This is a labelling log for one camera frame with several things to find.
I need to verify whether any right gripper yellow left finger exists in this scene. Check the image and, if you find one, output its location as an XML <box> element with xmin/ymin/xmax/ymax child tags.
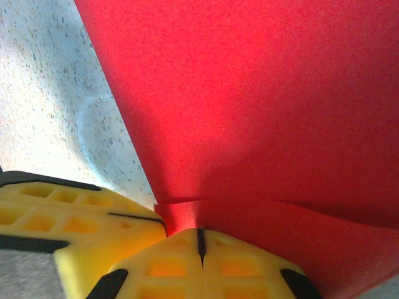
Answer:
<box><xmin>85</xmin><ymin>229</ymin><xmax>205</xmax><ymax>299</ymax></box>

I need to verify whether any red paper sheet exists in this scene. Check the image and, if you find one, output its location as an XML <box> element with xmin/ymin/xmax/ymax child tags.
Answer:
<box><xmin>74</xmin><ymin>0</ymin><xmax>399</xmax><ymax>299</ymax></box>

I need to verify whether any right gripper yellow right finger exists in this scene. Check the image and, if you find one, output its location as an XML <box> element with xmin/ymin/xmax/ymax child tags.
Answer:
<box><xmin>199</xmin><ymin>229</ymin><xmax>324</xmax><ymax>299</ymax></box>

